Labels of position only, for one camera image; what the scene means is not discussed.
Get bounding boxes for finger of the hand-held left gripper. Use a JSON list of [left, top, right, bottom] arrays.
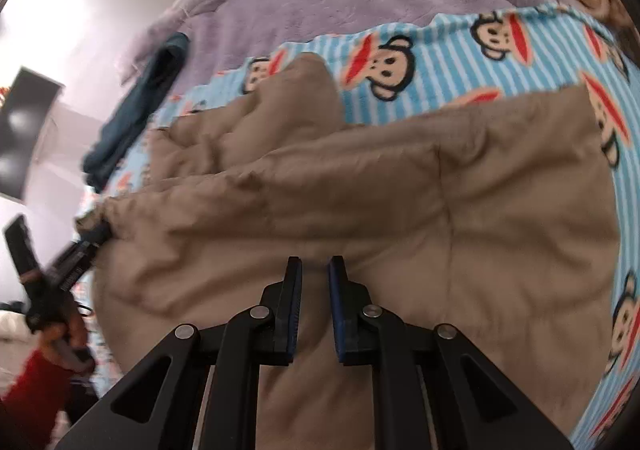
[[75, 221, 113, 251]]

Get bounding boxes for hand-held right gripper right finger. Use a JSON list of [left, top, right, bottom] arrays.
[[326, 256, 576, 450]]

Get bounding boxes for person's left forearm red sleeve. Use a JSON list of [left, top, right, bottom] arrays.
[[0, 347, 76, 450]]

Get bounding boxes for blue jeans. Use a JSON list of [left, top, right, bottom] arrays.
[[81, 32, 191, 193]]

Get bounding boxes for flat screen television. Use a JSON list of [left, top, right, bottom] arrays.
[[0, 67, 66, 203]]

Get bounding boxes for person's left hand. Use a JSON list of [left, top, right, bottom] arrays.
[[40, 307, 96, 376]]

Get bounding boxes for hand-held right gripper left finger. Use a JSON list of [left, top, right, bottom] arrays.
[[54, 256, 304, 450]]

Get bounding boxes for monkey print striped blanket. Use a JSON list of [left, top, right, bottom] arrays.
[[97, 0, 640, 450]]

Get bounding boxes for tan puffer jacket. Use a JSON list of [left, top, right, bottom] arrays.
[[75, 52, 623, 450]]

